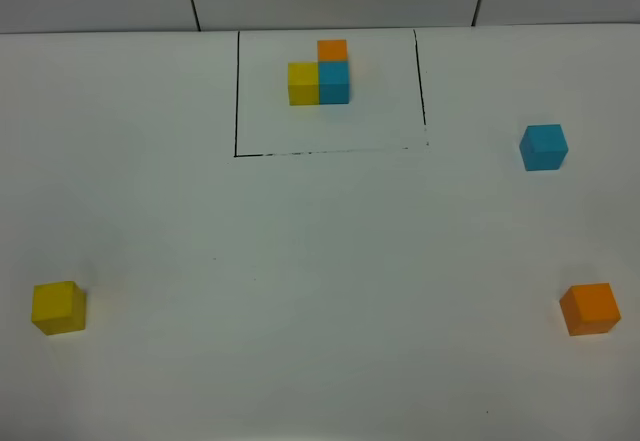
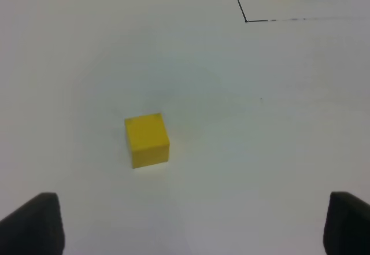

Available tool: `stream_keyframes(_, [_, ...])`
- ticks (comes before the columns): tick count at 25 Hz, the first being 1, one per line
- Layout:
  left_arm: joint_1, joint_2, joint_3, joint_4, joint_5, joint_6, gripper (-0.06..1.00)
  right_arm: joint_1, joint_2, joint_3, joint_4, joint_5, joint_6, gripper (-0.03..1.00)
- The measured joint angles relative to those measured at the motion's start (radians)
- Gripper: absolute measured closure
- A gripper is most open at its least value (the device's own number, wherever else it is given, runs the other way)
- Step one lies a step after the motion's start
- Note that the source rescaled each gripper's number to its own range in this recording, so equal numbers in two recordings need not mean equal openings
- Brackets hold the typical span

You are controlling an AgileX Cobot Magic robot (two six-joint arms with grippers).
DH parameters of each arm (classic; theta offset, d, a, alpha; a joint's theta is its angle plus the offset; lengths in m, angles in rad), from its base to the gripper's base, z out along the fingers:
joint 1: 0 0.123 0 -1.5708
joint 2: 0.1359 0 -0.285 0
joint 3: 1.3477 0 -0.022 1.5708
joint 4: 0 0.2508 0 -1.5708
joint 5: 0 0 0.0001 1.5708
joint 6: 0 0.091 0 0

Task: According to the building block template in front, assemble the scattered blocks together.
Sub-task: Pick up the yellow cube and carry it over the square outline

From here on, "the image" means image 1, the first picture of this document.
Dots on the yellow template block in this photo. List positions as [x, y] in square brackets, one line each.
[303, 83]

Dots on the blue template block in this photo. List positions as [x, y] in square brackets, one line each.
[334, 82]

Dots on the orange template block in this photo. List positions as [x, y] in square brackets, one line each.
[335, 50]

